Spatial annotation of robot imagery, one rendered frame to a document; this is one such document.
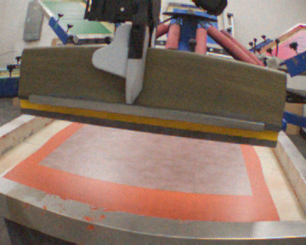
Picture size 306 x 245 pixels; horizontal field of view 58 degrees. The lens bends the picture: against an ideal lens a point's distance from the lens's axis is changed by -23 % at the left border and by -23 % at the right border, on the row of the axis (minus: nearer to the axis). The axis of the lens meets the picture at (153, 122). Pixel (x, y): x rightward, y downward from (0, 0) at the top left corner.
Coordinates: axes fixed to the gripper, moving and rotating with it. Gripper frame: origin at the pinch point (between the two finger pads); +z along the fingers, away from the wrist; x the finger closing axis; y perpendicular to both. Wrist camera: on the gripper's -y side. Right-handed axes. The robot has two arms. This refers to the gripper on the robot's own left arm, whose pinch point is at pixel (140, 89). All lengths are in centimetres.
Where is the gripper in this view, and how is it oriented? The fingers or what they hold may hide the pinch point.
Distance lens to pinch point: 39.9
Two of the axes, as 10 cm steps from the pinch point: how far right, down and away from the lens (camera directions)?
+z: -0.9, 9.6, 2.5
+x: -1.4, 2.4, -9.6
